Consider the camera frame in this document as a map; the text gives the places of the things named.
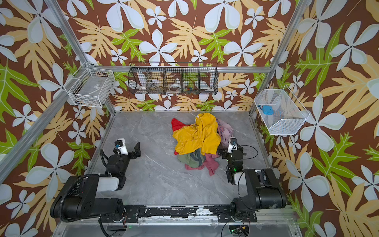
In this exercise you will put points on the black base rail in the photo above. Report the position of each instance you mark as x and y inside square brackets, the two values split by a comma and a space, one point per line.
[219, 213]

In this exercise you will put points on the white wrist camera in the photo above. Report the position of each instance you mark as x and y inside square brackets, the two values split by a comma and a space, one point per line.
[120, 147]
[232, 145]

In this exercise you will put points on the white wire basket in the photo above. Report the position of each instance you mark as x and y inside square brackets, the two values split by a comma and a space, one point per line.
[91, 87]
[289, 112]

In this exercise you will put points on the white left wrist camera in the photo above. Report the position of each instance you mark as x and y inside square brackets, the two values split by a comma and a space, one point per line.
[120, 147]

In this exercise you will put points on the black wire basket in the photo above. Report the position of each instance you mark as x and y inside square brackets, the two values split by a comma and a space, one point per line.
[154, 77]

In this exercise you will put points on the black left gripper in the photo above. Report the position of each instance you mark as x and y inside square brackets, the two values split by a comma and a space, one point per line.
[130, 154]

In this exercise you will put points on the green cloth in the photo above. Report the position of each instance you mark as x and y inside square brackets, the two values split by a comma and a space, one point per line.
[193, 160]

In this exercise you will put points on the white wire basket left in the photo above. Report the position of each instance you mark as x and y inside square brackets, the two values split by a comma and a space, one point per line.
[91, 87]

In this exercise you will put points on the blue toy in basket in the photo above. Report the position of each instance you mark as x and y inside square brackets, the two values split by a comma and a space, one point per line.
[267, 109]

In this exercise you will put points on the red cloth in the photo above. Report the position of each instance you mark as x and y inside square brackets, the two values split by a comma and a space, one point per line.
[176, 124]

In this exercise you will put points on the white bowl in basket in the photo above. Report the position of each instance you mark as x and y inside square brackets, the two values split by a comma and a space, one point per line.
[175, 87]

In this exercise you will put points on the yellow cloth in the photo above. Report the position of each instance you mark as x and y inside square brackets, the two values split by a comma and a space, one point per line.
[202, 135]

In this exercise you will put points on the light mauve cloth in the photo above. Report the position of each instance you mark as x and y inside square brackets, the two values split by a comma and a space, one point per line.
[225, 131]

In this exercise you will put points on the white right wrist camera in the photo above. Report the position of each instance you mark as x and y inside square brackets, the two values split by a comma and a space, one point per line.
[232, 145]

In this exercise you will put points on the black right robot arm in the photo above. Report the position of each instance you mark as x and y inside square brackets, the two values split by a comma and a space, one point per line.
[262, 186]

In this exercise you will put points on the white wire basket right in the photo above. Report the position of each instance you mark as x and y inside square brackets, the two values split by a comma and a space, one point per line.
[289, 112]

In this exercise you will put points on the dark pink cloth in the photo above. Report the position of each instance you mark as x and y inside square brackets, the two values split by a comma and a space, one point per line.
[210, 163]

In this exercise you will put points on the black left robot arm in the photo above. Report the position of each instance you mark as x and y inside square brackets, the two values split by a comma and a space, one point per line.
[77, 200]

